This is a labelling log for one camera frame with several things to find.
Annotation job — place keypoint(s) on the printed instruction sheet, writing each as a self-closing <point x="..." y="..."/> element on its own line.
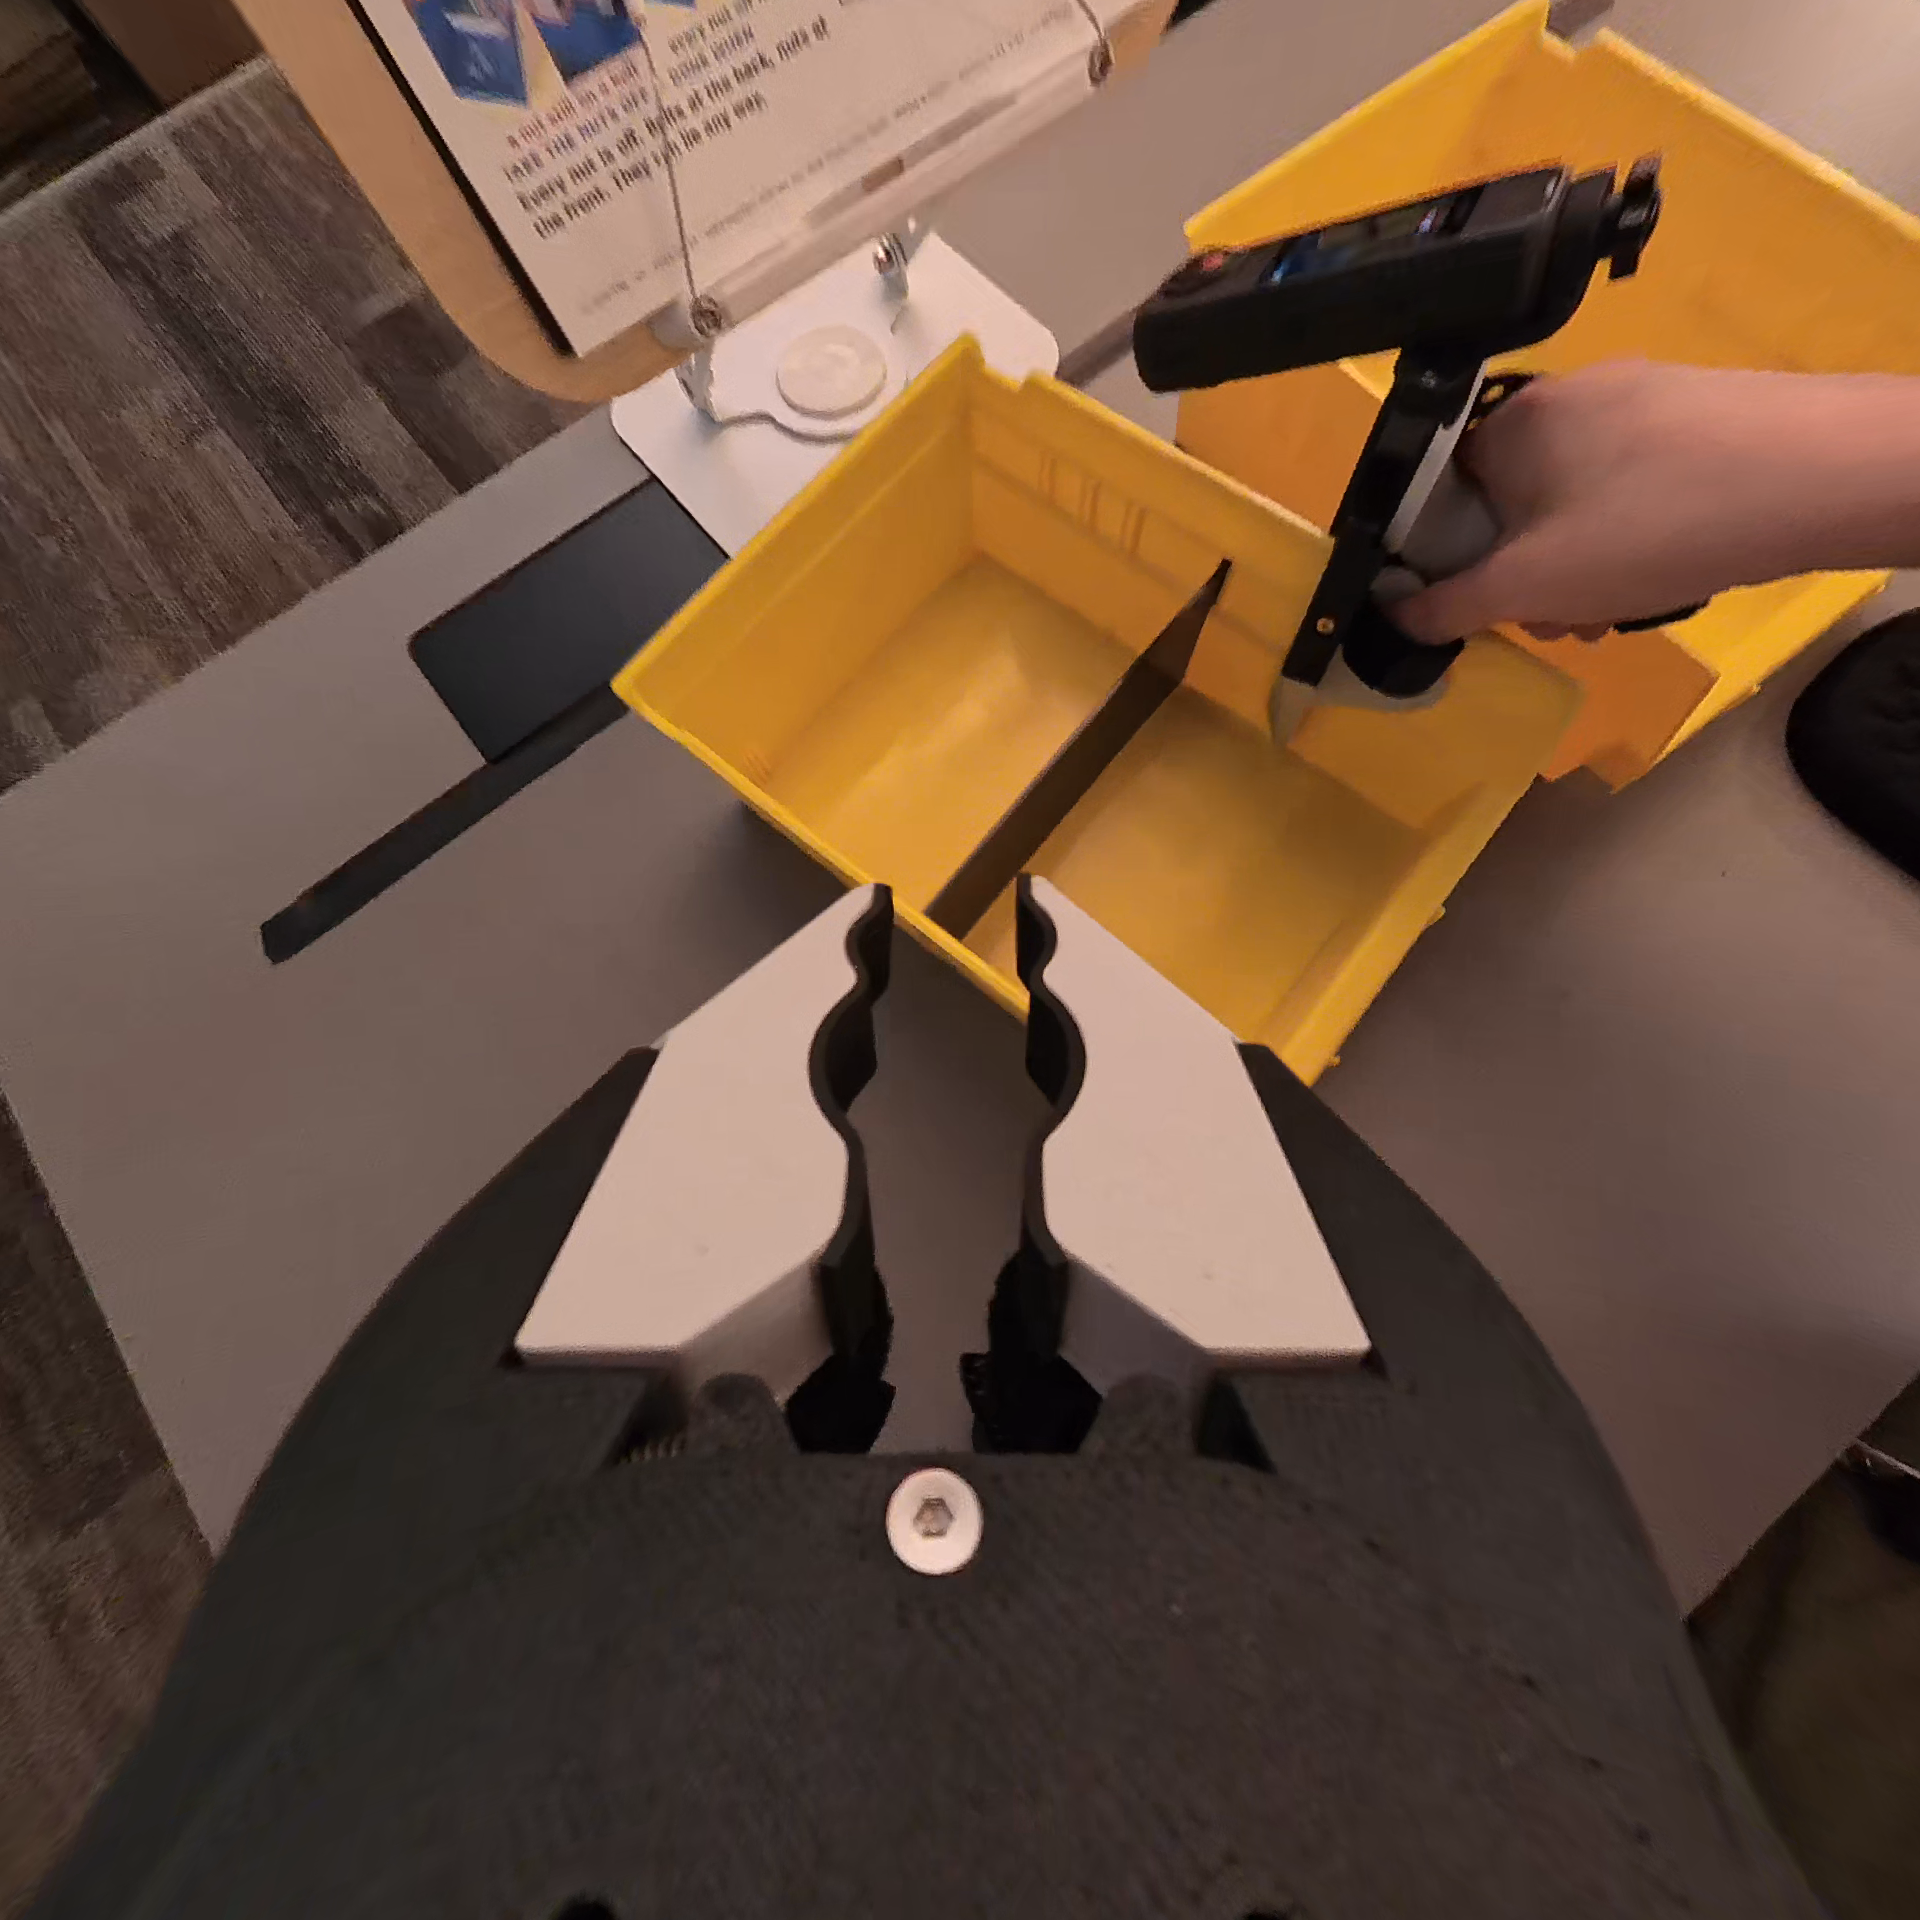
<point x="750" y="149"/>

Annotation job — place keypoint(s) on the person's right hand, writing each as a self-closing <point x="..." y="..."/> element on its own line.
<point x="1651" y="482"/>

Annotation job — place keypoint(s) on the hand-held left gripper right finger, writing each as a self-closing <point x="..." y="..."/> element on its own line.
<point x="1200" y="1200"/>

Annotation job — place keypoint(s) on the black bin divider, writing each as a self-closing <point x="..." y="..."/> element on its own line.
<point x="1080" y="751"/>

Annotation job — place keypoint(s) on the yellow plastic bin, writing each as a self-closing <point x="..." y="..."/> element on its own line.
<point x="932" y="706"/>
<point x="1770" y="226"/>

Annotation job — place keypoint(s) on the olive green shirt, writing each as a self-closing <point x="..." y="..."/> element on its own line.
<point x="1830" y="1724"/>

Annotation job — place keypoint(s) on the white stand base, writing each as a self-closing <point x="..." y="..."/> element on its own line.
<point x="960" y="300"/>

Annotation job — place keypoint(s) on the instruction sheet on stand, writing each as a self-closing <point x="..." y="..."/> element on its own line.
<point x="421" y="195"/>

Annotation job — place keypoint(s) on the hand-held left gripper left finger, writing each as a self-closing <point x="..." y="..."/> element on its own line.
<point x="706" y="1200"/>

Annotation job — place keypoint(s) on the black wrist rest pad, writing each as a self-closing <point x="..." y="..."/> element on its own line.
<point x="1868" y="751"/>

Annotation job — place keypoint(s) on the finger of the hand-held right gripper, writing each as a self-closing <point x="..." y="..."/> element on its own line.
<point x="1298" y="714"/>

